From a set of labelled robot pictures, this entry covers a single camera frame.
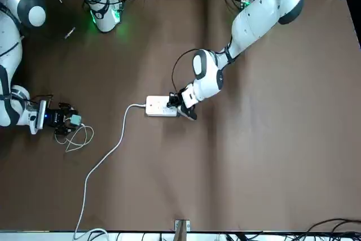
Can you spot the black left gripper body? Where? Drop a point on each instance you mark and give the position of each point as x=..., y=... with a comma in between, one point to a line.
x=189, y=112

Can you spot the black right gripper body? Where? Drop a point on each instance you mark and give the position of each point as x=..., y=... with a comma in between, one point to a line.
x=56, y=118

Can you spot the white power strip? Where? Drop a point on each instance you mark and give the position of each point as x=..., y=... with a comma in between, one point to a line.
x=158, y=107

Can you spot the pale blue phone charger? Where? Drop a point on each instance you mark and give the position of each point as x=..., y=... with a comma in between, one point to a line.
x=76, y=120

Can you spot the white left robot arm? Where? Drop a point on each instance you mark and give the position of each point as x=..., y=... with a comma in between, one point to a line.
x=262, y=18

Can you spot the small metal pin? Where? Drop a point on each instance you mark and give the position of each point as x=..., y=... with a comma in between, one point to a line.
x=69, y=33

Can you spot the aluminium post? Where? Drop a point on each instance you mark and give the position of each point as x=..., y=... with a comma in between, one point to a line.
x=182, y=228

